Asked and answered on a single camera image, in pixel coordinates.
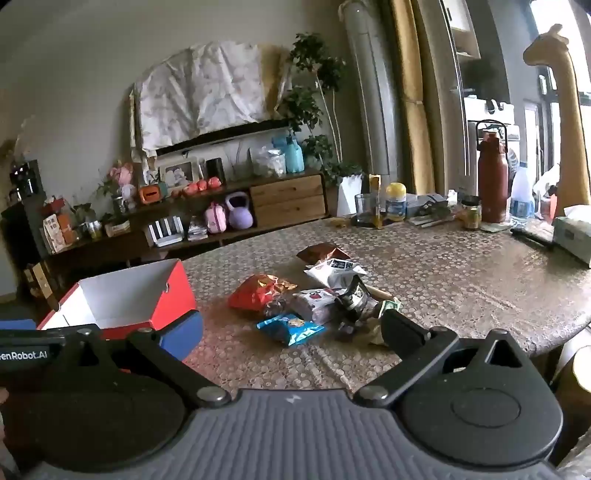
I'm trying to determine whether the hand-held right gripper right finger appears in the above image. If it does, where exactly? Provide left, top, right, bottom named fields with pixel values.
left=353, top=308, right=532, bottom=409

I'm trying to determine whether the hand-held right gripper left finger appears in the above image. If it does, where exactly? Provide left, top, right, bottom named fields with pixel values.
left=74, top=310, right=232, bottom=409

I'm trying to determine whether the clear candy wrapper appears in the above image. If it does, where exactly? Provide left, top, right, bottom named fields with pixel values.
left=365, top=318, right=389, bottom=347

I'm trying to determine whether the red cardboard box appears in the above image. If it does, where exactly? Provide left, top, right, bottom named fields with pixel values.
left=37, top=258, right=199, bottom=344

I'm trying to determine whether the black snack packet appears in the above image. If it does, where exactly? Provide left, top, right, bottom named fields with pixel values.
left=337, top=274, right=379, bottom=324

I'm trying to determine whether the red orange snack bag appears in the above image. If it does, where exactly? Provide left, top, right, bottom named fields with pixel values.
left=228, top=274, right=298, bottom=315

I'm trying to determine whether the white pink snack bag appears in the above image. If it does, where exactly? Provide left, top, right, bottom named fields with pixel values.
left=291, top=288, right=352, bottom=324

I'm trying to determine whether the white snack bag dark label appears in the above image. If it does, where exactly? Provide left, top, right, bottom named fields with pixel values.
left=305, top=258, right=368, bottom=289

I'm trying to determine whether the small brown candy packet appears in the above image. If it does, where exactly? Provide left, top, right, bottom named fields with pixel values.
left=264, top=298, right=296, bottom=318

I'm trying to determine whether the blue snack bag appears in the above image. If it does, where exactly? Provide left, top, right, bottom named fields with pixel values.
left=256, top=314, right=326, bottom=347

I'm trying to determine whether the dark red foil snack bag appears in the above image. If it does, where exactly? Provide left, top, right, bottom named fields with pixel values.
left=296, top=242, right=352, bottom=266

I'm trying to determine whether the orange white carton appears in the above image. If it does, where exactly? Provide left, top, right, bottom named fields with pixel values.
left=43, top=212, right=77, bottom=254

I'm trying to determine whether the white router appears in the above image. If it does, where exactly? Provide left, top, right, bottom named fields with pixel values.
left=144, top=217, right=185, bottom=247

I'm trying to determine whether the pink backpack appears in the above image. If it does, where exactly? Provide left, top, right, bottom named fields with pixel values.
left=204, top=202, right=228, bottom=234

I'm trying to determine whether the glass cup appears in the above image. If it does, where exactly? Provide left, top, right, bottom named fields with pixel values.
left=355, top=193, right=377, bottom=227

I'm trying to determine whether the white jar yellow lid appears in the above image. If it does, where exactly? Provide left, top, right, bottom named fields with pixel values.
left=385, top=182, right=407, bottom=222

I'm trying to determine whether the purple kettlebell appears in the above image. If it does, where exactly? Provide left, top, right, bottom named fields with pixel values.
left=225, top=191, right=254, bottom=230

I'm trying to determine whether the yellow standing pouch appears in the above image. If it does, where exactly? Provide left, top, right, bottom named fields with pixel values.
left=368, top=174, right=386, bottom=229

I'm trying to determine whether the small jar dark lid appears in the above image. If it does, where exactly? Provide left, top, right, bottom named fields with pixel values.
left=462, top=196, right=483, bottom=230

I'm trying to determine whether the white planter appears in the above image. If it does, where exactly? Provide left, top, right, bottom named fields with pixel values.
left=337, top=173, right=364, bottom=217

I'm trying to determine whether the black coffee machine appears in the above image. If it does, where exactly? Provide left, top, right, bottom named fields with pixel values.
left=9, top=159, right=44, bottom=204

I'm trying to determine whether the orange toy box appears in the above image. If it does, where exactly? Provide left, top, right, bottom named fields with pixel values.
left=137, top=182, right=168, bottom=205

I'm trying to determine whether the black speaker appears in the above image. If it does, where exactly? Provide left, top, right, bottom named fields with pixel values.
left=205, top=158, right=227, bottom=185

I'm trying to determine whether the pink flower doll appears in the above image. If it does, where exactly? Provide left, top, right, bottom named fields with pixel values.
left=107, top=161, right=139, bottom=199

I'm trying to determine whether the wooden TV cabinet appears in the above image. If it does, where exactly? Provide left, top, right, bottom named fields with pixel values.
left=41, top=168, right=331, bottom=278

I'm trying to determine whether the maroon water bottle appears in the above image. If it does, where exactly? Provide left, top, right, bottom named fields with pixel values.
left=475, top=120, right=509, bottom=224

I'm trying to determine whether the clear plastic water bottle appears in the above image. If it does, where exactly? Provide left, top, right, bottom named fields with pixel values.
left=509, top=161, right=536, bottom=227

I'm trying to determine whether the clear plastic bag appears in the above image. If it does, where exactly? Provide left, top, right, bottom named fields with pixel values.
left=249, top=145, right=288, bottom=178

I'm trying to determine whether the red plastic container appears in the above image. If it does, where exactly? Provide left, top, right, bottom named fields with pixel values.
left=536, top=194, right=559, bottom=220

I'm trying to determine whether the green tissue box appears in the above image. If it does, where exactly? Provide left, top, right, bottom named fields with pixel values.
left=551, top=205, right=591, bottom=268

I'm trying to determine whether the black television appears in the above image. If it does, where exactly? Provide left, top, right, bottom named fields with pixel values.
left=154, top=119, right=293, bottom=156

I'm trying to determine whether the rolled yellow mat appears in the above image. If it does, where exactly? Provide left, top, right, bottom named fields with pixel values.
left=390, top=0, right=444, bottom=195

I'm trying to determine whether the grey tower air conditioner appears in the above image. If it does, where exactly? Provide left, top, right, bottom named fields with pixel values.
left=339, top=0, right=407, bottom=190

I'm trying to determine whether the floral cloth cover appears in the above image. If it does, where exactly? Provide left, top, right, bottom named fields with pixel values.
left=131, top=41, right=289, bottom=153

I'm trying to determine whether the tan giraffe toy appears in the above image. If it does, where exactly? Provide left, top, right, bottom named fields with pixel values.
left=523, top=24, right=591, bottom=217

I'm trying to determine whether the green potted tree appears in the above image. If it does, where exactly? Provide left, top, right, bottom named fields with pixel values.
left=277, top=32, right=365, bottom=185

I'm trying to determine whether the white photo frame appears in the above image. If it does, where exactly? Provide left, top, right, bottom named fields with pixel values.
left=157, top=157, right=201, bottom=188

